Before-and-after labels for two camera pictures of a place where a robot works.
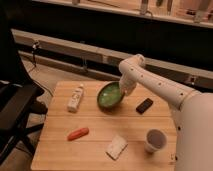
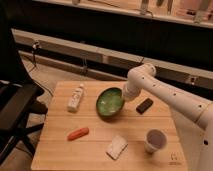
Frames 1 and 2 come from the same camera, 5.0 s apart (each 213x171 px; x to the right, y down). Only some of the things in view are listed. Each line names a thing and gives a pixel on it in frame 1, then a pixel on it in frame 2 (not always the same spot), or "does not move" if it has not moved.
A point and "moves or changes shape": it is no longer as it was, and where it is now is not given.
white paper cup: [155, 139] does not move
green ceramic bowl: [110, 95] moves or changes shape
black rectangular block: [144, 105] does not move
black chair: [18, 95] does not move
